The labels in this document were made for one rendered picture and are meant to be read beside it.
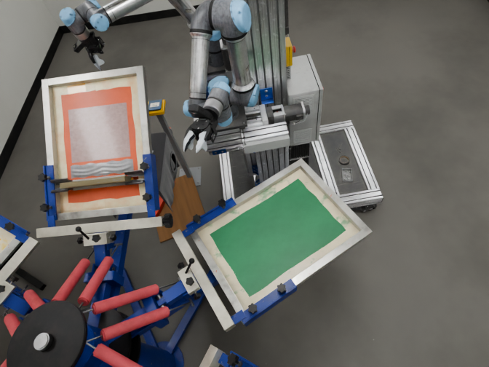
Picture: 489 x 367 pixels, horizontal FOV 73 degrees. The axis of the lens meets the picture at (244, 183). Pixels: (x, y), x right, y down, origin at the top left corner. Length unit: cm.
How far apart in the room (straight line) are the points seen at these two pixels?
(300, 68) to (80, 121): 133
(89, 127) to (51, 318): 100
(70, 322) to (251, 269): 82
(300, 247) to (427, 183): 177
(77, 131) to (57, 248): 166
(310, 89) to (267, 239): 90
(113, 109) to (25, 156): 255
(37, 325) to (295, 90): 170
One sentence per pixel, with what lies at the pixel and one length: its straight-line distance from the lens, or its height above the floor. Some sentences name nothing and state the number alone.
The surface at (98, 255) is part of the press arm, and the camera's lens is 190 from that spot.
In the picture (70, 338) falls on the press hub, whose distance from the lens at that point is 154.
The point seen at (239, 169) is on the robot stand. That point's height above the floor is 21.
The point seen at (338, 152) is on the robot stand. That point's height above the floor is 21.
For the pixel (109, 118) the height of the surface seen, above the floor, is 137.
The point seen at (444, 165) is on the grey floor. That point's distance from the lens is 344.
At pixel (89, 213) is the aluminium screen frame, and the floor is 114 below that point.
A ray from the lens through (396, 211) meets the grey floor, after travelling 305.
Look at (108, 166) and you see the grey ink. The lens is 195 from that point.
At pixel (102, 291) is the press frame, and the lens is 188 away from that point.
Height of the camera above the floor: 260
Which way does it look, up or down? 57 degrees down
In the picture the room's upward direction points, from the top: 14 degrees counter-clockwise
